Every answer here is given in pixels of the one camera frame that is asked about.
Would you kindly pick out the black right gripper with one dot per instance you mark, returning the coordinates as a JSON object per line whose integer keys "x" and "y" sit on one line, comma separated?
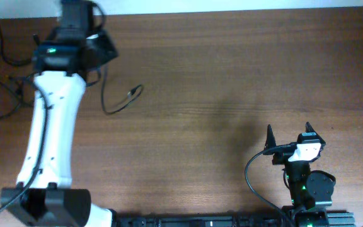
{"x": 270, "y": 140}

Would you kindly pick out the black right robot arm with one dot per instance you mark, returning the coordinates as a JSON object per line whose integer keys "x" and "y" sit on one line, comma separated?
{"x": 310, "y": 190}

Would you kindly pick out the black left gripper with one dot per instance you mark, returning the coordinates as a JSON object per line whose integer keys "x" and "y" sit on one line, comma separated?
{"x": 104, "y": 41}

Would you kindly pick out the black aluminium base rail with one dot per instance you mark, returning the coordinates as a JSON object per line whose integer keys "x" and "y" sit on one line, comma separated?
{"x": 334, "y": 220}

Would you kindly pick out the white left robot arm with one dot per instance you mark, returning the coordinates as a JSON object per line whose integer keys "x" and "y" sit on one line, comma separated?
{"x": 43, "y": 195}

